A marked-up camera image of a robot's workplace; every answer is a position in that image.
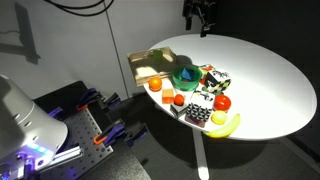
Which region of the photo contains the purple orange spring clamp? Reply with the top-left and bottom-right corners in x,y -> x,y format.
93,121 -> 150,148
75,87 -> 122,113

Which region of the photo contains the blue cube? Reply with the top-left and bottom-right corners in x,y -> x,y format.
181,66 -> 198,82

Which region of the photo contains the yellow banana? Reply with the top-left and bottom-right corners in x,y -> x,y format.
204,113 -> 242,139

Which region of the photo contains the aluminium profile rail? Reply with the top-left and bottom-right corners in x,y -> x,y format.
39,144 -> 84,172

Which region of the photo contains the small black white block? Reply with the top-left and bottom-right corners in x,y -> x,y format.
169,102 -> 189,120

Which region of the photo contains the red apple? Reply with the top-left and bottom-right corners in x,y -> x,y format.
213,94 -> 232,113

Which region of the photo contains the plain green cube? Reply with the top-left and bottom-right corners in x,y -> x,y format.
151,48 -> 165,61

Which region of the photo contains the zebra picture soft block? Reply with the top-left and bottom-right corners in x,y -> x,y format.
203,68 -> 232,95

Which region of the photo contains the wooden tray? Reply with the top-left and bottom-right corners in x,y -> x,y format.
126,45 -> 184,88

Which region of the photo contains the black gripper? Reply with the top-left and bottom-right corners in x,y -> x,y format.
182,0 -> 218,39

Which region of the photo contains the orange block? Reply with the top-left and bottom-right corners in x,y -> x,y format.
161,88 -> 175,105

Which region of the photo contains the black equipment with clamps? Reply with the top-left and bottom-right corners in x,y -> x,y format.
33,79 -> 153,180

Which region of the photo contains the perforated metal breadboard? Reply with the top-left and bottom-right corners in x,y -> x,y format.
39,99 -> 114,180

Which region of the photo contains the white table pedestal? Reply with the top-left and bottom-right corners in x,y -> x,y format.
191,128 -> 211,180

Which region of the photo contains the yellow lemon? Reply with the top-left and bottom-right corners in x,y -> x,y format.
211,110 -> 229,126

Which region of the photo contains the small red tomato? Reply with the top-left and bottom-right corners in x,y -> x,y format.
173,94 -> 186,107

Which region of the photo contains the black cable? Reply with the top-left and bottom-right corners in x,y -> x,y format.
43,0 -> 115,18

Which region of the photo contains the green plastic bowl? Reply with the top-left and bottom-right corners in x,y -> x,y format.
171,63 -> 204,92

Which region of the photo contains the green red white toy block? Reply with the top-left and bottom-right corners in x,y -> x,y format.
198,63 -> 216,86

